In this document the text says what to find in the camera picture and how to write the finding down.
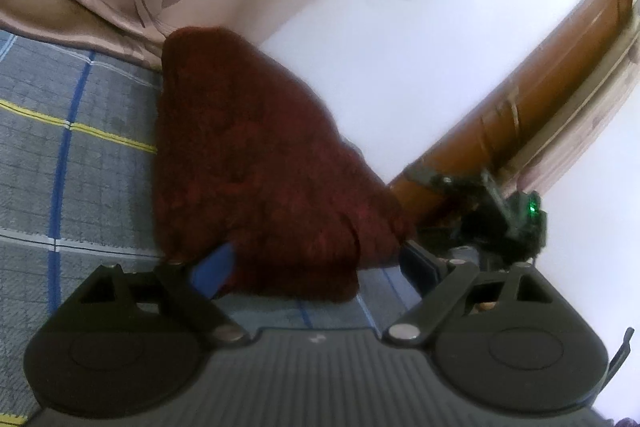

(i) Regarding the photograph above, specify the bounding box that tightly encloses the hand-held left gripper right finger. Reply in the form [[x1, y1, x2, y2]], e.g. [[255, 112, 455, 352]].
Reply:
[[382, 238, 554, 348]]

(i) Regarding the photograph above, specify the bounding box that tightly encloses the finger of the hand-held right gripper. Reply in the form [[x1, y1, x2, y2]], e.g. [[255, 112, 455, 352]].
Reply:
[[402, 163, 484, 198]]

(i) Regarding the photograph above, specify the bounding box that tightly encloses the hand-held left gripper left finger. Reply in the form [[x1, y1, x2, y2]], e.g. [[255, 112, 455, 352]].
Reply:
[[80, 241, 251, 349]]

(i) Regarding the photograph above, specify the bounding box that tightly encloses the brown wooden door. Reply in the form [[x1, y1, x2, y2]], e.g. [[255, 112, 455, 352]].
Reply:
[[387, 0, 640, 230]]

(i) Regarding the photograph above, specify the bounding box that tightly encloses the maroon knit sweater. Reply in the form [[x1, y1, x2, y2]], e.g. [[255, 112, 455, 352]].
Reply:
[[152, 26, 418, 305]]

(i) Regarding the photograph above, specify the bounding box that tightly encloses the grey plaid bed sheet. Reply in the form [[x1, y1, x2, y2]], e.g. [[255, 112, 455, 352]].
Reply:
[[0, 29, 426, 425]]

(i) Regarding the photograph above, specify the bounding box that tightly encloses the black strap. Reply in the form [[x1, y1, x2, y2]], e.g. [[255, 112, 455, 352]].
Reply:
[[606, 328, 635, 400]]

